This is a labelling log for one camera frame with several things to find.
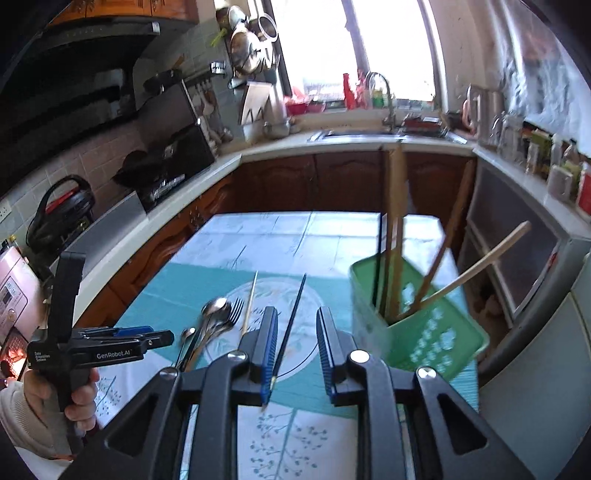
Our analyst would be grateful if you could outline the medium steel spoon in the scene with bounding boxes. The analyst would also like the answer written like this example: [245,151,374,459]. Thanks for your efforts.
[203,311,234,343]

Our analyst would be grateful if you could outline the large steel spoon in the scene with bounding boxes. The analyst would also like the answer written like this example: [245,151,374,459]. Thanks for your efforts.
[182,296,230,372]

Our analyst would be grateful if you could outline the steel sink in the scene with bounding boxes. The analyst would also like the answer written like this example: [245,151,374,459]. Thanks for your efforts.
[308,128,403,142]

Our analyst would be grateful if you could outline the steel faucet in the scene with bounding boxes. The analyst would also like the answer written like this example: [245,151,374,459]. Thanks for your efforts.
[364,71,399,133]

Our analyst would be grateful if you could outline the window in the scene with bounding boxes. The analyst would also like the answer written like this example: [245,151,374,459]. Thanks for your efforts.
[271,0,445,110]

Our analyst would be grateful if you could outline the stainless steel sheet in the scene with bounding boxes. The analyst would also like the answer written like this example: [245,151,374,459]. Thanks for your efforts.
[68,191,149,297]

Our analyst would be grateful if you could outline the grey side cabinet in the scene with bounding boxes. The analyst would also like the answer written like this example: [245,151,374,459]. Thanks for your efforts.
[461,147,591,325]

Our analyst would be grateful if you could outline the steel fork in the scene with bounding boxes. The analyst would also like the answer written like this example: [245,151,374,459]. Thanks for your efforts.
[203,297,246,345]

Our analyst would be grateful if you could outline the steel electric kettle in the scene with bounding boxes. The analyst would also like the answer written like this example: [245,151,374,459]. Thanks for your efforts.
[463,85,505,145]

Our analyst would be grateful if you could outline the green box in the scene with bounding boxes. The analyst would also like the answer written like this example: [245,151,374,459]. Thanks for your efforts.
[531,131,553,163]

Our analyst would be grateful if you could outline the green utensil holder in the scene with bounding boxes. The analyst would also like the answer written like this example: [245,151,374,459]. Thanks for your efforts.
[348,257,491,378]

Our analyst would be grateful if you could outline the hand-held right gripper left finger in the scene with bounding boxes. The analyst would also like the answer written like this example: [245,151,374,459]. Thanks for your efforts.
[60,307,280,480]

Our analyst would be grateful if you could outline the smartphone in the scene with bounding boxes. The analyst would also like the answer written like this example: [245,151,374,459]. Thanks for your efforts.
[0,329,29,385]

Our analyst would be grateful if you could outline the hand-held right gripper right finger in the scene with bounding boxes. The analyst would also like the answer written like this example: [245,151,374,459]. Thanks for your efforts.
[316,305,539,480]

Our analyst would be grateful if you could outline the black frying pan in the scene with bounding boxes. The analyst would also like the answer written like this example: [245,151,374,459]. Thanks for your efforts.
[112,148,185,190]

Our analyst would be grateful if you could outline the black range hood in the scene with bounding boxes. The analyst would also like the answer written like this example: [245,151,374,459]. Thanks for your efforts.
[0,21,161,188]

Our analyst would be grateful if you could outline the wooden upper cabinet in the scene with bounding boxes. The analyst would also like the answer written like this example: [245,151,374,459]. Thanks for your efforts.
[50,0,200,25]

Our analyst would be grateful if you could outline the black glass gas stove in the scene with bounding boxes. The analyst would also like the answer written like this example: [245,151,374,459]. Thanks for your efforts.
[139,171,218,214]

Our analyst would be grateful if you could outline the black red pressure cooker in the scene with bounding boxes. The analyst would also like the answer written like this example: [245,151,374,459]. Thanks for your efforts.
[24,174,96,251]

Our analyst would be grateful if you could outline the small steel spoon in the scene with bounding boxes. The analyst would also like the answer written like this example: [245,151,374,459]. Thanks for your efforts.
[173,327,197,369]

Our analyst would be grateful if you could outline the person's left hand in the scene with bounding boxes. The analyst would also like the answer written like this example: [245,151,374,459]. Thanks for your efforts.
[23,368,101,428]

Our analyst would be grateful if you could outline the steel bowl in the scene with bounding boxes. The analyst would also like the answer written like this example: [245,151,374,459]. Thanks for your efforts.
[263,119,293,138]

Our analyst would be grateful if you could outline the tree print tablecloth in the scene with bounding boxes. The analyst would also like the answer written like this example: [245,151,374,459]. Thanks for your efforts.
[96,211,482,480]

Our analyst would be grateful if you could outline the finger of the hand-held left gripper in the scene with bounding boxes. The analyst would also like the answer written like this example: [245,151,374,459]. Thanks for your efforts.
[73,325,157,339]
[137,330,176,357]

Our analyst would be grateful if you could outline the oil bottle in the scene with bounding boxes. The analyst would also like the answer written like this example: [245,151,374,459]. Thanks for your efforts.
[560,142,581,175]

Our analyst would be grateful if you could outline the red pot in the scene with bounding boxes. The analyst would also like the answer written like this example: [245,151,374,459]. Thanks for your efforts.
[401,113,440,136]

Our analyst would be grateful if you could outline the glass pitcher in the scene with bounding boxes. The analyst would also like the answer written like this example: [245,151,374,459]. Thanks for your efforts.
[496,113,526,161]

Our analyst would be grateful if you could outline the plastic wall sheet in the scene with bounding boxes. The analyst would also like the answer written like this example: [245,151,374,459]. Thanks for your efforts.
[502,0,591,155]

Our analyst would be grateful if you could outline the pink kitchen appliance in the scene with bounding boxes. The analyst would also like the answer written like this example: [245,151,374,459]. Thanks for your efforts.
[0,244,29,343]

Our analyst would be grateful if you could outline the light wooden chopstick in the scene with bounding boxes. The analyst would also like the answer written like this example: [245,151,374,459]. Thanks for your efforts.
[241,270,259,336]
[386,147,400,321]
[398,220,533,320]
[393,147,408,319]

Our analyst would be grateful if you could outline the white cutting board rack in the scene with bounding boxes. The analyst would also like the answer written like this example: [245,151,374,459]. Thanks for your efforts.
[239,82,274,126]

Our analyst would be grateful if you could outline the hanging steel pots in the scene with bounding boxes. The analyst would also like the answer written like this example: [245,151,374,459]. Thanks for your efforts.
[216,4,281,89]

